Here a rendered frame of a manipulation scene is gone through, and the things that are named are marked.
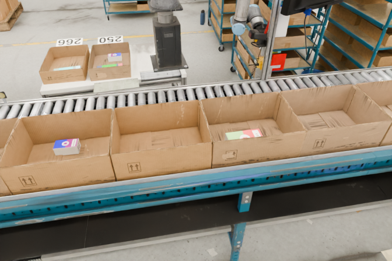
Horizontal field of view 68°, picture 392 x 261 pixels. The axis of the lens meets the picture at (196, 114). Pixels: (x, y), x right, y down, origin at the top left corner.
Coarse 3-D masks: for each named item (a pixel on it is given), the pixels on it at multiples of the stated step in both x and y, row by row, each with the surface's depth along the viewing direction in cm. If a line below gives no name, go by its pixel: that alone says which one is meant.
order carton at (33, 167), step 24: (24, 120) 126; (48, 120) 128; (72, 120) 130; (96, 120) 133; (24, 144) 126; (48, 144) 135; (96, 144) 135; (0, 168) 103; (24, 168) 105; (48, 168) 107; (72, 168) 109; (96, 168) 111; (24, 192) 113
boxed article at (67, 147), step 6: (78, 138) 132; (54, 144) 129; (60, 144) 129; (66, 144) 129; (72, 144) 129; (78, 144) 131; (54, 150) 127; (60, 150) 128; (66, 150) 128; (72, 150) 129; (78, 150) 130
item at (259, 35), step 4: (252, 32) 186; (256, 32) 186; (260, 32) 186; (248, 36) 191; (252, 36) 186; (256, 36) 187; (260, 36) 187; (264, 36) 188; (256, 40) 191; (260, 40) 191; (256, 44) 193; (260, 44) 192
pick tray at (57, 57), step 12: (60, 48) 225; (72, 48) 226; (84, 48) 228; (48, 60) 216; (60, 60) 225; (72, 60) 225; (84, 60) 207; (48, 72) 195; (60, 72) 196; (72, 72) 198; (84, 72) 203
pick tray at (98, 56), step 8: (96, 48) 228; (104, 48) 230; (112, 48) 231; (120, 48) 232; (128, 48) 221; (96, 56) 231; (104, 56) 231; (128, 56) 231; (88, 64) 202; (96, 64) 220; (104, 64) 220; (128, 64) 220; (96, 72) 200; (104, 72) 201; (112, 72) 202; (120, 72) 203; (128, 72) 204; (96, 80) 204
